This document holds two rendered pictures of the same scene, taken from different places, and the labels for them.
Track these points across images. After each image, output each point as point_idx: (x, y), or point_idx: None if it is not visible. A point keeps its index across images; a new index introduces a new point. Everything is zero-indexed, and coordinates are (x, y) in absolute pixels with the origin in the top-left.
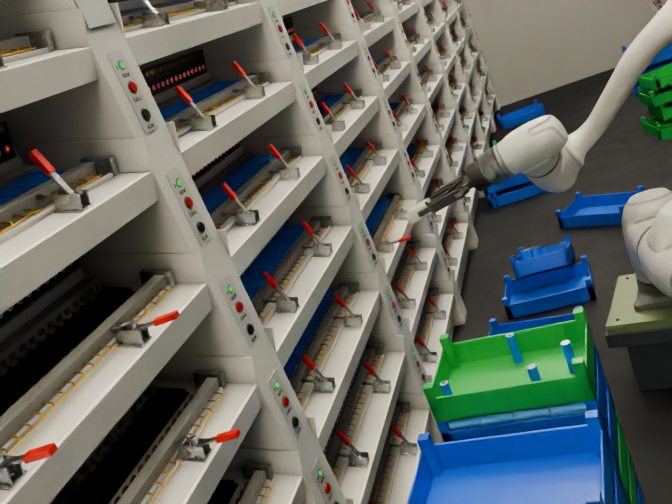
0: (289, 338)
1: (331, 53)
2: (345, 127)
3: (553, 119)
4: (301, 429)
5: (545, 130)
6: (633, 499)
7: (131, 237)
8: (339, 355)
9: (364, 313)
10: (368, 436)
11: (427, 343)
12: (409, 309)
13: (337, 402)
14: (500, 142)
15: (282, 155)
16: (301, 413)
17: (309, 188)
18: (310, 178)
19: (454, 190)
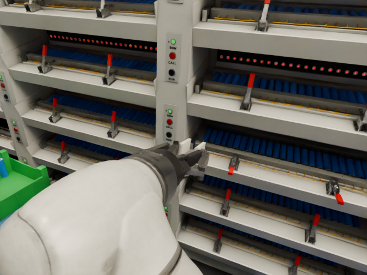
0: (23, 75)
1: None
2: (266, 31)
3: (7, 230)
4: (9, 102)
5: (17, 210)
6: None
7: None
8: (82, 126)
9: (124, 140)
10: (80, 166)
11: (243, 251)
12: (219, 210)
13: (49, 127)
14: (126, 160)
15: (144, 4)
16: (13, 100)
17: (112, 34)
18: (116, 27)
19: (148, 150)
